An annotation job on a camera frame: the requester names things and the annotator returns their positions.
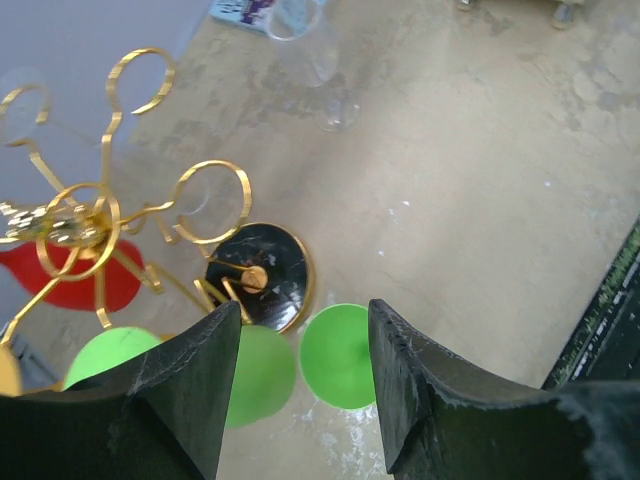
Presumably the green wine glass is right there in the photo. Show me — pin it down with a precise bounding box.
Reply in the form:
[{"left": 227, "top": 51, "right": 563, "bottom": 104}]
[
  {"left": 225, "top": 304, "right": 375, "bottom": 429},
  {"left": 62, "top": 327, "right": 163, "bottom": 390}
]

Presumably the clear wine glass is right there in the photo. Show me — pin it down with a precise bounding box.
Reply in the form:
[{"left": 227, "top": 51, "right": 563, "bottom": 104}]
[
  {"left": 1, "top": 66, "right": 51, "bottom": 145},
  {"left": 265, "top": 1, "right": 360, "bottom": 132}
]

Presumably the clear wine glass back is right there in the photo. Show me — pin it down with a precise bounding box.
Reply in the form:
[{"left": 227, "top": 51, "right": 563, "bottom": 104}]
[{"left": 265, "top": 1, "right": 360, "bottom": 132}]

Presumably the orange wine glass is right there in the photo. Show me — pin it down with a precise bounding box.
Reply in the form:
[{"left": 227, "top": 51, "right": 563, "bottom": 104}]
[{"left": 1, "top": 346, "right": 61, "bottom": 397}]

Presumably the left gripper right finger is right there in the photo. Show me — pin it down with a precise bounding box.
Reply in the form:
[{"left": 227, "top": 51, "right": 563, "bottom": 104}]
[{"left": 368, "top": 299, "right": 639, "bottom": 479}]

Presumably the blue treehouse book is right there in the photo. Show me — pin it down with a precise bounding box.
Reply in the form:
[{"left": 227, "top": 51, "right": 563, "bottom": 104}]
[{"left": 208, "top": 0, "right": 321, "bottom": 39}]

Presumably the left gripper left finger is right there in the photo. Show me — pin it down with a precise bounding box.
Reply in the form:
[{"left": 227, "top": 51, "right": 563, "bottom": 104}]
[{"left": 1, "top": 301, "right": 241, "bottom": 479}]

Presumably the white round drawer box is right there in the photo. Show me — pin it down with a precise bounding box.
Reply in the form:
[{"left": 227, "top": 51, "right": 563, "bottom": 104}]
[{"left": 455, "top": 0, "right": 587, "bottom": 30}]

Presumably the black base frame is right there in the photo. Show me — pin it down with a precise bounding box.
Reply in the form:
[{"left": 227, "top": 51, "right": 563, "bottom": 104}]
[{"left": 542, "top": 223, "right": 639, "bottom": 390}]

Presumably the gold wine glass rack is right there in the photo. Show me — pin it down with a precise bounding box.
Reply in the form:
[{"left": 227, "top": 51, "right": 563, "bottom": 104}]
[{"left": 0, "top": 47, "right": 317, "bottom": 351}]

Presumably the red wine glass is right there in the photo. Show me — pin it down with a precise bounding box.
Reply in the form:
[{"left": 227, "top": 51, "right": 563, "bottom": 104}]
[{"left": 0, "top": 238, "right": 146, "bottom": 312}]

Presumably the clear wine glass front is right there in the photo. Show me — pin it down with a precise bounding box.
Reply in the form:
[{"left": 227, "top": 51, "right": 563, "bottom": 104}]
[{"left": 1, "top": 66, "right": 51, "bottom": 145}]

